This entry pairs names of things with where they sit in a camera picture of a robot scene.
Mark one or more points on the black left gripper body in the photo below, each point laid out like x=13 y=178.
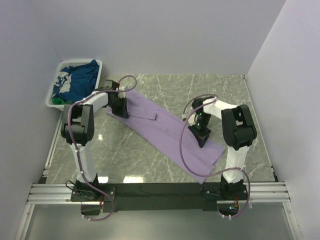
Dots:
x=118 y=107

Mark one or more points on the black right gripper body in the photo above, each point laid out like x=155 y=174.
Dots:
x=199 y=129

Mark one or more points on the purple t shirt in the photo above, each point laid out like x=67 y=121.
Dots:
x=180 y=159

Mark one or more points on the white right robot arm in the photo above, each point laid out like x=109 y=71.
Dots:
x=238 y=131

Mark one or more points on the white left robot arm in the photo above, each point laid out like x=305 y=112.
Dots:
x=78 y=129

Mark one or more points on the blue printed t shirt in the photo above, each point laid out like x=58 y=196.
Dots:
x=77 y=80

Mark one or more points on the green t shirt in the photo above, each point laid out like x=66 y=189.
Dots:
x=60 y=101

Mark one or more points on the white laundry basket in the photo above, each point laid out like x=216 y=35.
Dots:
x=75 y=85

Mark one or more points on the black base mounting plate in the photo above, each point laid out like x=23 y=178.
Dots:
x=157 y=196

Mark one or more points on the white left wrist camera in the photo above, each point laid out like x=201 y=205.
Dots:
x=122 y=92

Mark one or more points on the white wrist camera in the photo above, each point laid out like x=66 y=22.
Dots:
x=191 y=120
x=122 y=92

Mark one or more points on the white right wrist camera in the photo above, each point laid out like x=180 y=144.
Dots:
x=191 y=120

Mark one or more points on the aluminium frame rail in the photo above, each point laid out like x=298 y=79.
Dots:
x=50 y=215

